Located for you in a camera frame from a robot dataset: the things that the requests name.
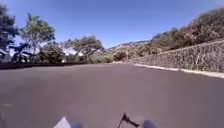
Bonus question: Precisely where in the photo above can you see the grey asphalt road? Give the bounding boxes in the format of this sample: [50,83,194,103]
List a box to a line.
[0,62,224,128]

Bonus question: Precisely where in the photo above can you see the bushes on hillside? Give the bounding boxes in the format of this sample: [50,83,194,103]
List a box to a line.
[109,7,224,63]

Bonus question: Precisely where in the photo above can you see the dark tree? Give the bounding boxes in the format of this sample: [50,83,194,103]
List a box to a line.
[0,3,20,64]

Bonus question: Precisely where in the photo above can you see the low dark wall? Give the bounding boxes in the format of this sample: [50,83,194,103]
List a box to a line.
[0,61,88,71]

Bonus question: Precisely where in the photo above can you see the grey stone wall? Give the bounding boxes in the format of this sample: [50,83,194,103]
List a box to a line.
[128,39,224,74]

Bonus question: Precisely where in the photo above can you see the robot's own part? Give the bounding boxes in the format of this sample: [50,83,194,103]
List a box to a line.
[116,112,141,128]
[53,116,73,128]

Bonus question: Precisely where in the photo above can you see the low green bush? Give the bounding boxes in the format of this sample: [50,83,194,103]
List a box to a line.
[87,52,114,65]

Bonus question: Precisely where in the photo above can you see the round green bush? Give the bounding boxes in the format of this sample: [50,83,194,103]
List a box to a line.
[38,43,66,65]

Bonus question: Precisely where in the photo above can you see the pale kerb strip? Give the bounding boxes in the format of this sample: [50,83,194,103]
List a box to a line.
[132,62,224,80]

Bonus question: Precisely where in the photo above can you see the wide-crowned tree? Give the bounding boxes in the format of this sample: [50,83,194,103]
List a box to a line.
[64,35,105,63]

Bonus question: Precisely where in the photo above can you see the tall green tree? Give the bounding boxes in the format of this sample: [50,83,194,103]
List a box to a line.
[19,13,56,56]

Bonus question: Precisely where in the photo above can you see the pale pole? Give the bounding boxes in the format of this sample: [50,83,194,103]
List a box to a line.
[125,46,129,63]

